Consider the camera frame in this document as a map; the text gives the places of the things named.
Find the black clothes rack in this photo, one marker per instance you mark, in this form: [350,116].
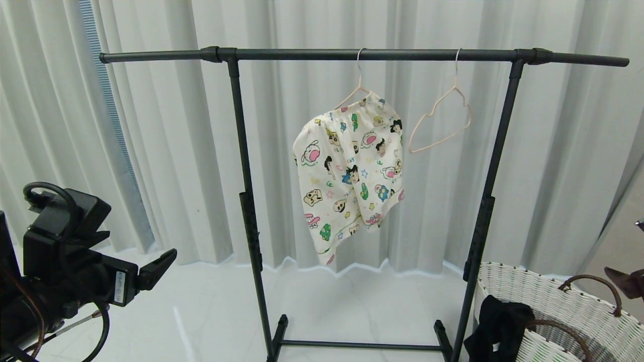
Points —
[352,54]

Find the white laundry basket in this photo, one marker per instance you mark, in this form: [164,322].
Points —
[528,289]

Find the black garment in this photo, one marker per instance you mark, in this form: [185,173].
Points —
[498,327]

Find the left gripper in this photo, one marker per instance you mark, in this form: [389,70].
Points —
[80,281]

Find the pink clothes hanger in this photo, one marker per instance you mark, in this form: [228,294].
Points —
[359,75]
[456,80]

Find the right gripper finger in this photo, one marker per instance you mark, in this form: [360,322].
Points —
[631,281]

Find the cream printed garment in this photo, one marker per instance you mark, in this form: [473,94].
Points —
[347,166]

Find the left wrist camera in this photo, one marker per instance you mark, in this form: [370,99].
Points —
[65,211]

